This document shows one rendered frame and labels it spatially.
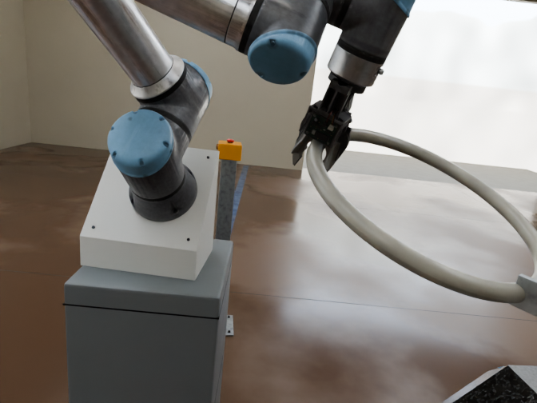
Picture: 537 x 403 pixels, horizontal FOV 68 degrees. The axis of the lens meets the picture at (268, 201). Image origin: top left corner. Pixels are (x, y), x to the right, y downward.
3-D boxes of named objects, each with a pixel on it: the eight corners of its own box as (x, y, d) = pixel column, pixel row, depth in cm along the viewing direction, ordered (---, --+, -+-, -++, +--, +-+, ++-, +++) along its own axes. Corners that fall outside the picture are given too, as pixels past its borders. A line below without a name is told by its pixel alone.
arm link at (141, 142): (116, 189, 103) (89, 152, 88) (145, 138, 111) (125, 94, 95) (170, 206, 101) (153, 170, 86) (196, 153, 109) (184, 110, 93)
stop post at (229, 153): (232, 316, 245) (248, 140, 215) (233, 336, 226) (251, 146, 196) (199, 315, 243) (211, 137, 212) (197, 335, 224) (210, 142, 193)
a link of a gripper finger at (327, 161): (309, 185, 80) (319, 142, 76) (319, 176, 85) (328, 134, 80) (324, 190, 79) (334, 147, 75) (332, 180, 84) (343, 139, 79)
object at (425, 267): (584, 270, 78) (596, 260, 76) (459, 350, 48) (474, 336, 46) (403, 137, 106) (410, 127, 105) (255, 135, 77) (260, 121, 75)
